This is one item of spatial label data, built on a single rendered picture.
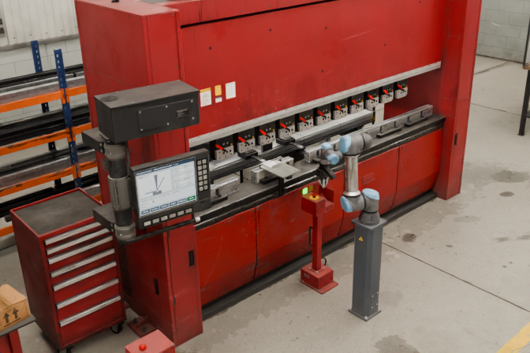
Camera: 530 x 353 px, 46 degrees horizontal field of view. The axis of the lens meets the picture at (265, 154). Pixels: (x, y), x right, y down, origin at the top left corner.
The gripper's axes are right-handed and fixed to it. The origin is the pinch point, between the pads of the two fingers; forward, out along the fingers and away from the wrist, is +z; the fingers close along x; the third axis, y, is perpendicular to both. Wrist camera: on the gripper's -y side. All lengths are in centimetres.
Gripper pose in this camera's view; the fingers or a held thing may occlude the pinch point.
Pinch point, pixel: (324, 187)
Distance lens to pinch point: 473.3
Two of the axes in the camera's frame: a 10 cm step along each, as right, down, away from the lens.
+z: -0.4, 8.9, 4.6
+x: -7.5, 2.8, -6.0
